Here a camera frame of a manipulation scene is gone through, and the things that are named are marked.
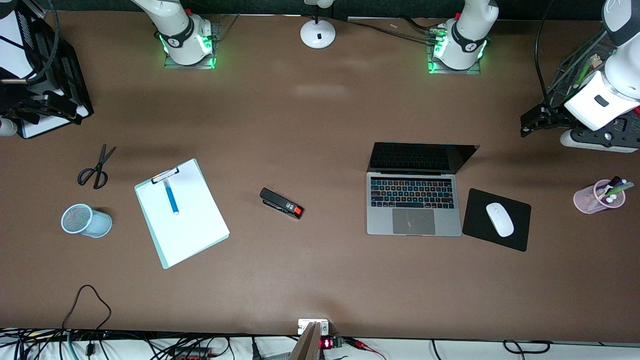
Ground blue marker with white cap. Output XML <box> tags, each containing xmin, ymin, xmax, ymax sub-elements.
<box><xmin>162</xmin><ymin>179</ymin><xmax>180</xmax><ymax>216</ymax></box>

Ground grey laptop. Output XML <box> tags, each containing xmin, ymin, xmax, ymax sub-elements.
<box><xmin>366</xmin><ymin>141</ymin><xmax>481</xmax><ymax>238</ymax></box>

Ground white paper stack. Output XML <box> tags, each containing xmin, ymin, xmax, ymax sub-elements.
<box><xmin>0</xmin><ymin>25</ymin><xmax>37</xmax><ymax>79</ymax></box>
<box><xmin>22</xmin><ymin>102</ymin><xmax>91</xmax><ymax>139</ymax></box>

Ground black stacked paper tray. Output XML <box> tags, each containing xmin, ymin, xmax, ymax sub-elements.
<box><xmin>0</xmin><ymin>9</ymin><xmax>94</xmax><ymax>140</ymax></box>

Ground black scissors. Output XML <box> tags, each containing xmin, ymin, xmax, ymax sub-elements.
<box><xmin>77</xmin><ymin>144</ymin><xmax>117</xmax><ymax>190</ymax></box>

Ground pink translucent cup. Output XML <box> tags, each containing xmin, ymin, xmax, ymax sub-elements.
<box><xmin>573</xmin><ymin>179</ymin><xmax>627</xmax><ymax>215</ymax></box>

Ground white computer mouse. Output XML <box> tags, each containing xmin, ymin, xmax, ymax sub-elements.
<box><xmin>485</xmin><ymin>202</ymin><xmax>515</xmax><ymax>238</ymax></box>

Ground light blue mesh cup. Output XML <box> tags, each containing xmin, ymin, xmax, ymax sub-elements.
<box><xmin>60</xmin><ymin>203</ymin><xmax>113</xmax><ymax>239</ymax></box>

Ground black mouse pad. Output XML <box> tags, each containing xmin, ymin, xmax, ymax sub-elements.
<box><xmin>462</xmin><ymin>188</ymin><xmax>532</xmax><ymax>253</ymax></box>

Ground mint green clipboard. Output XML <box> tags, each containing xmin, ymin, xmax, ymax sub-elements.
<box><xmin>134</xmin><ymin>158</ymin><xmax>231</xmax><ymax>270</ymax></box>

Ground white paper sheet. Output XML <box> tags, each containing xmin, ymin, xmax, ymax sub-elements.
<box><xmin>136</xmin><ymin>159</ymin><xmax>231</xmax><ymax>267</ymax></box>

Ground white lamp base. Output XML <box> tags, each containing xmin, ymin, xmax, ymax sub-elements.
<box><xmin>300</xmin><ymin>0</ymin><xmax>337</xmax><ymax>50</ymax></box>

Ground black stapler with orange end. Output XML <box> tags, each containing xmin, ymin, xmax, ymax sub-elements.
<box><xmin>259</xmin><ymin>187</ymin><xmax>305</xmax><ymax>220</ymax></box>

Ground black wire mesh tray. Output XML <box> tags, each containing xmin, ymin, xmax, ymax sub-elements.
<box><xmin>547</xmin><ymin>30</ymin><xmax>640</xmax><ymax>151</ymax></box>

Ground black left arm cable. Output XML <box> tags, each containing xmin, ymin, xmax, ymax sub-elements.
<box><xmin>535</xmin><ymin>0</ymin><xmax>558</xmax><ymax>108</ymax></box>

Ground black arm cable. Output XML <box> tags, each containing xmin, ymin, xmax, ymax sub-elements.
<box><xmin>535</xmin><ymin>0</ymin><xmax>558</xmax><ymax>108</ymax></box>
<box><xmin>27</xmin><ymin>0</ymin><xmax>62</xmax><ymax>85</ymax></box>

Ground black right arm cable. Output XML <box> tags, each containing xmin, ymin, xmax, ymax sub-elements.
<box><xmin>27</xmin><ymin>0</ymin><xmax>62</xmax><ymax>85</ymax></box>

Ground brown braided cable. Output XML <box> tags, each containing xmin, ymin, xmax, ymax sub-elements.
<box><xmin>62</xmin><ymin>284</ymin><xmax>112</xmax><ymax>346</ymax></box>

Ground black base power cable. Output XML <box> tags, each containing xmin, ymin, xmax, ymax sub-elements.
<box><xmin>347</xmin><ymin>19</ymin><xmax>443</xmax><ymax>46</ymax></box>

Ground orange black cable connector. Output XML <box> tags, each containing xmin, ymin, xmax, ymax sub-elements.
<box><xmin>172</xmin><ymin>346</ymin><xmax>212</xmax><ymax>359</ymax></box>

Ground red cable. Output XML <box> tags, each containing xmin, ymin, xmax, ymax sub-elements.
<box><xmin>345</xmin><ymin>338</ymin><xmax>387</xmax><ymax>360</ymax></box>

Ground aluminium extrusion post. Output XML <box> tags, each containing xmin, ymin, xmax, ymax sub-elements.
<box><xmin>290</xmin><ymin>319</ymin><xmax>331</xmax><ymax>360</ymax></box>

